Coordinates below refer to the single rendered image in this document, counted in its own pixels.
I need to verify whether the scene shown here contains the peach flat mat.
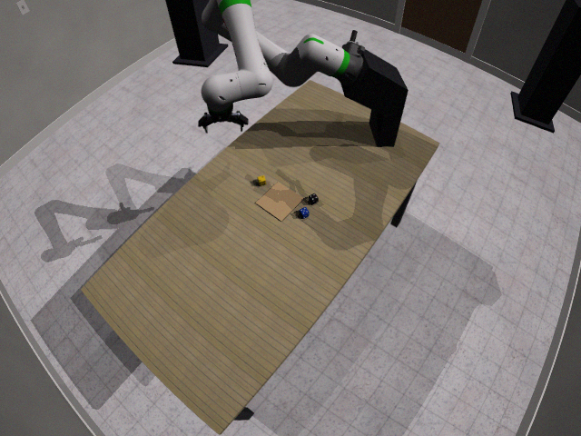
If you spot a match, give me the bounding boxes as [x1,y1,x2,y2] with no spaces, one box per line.
[256,182,304,222]

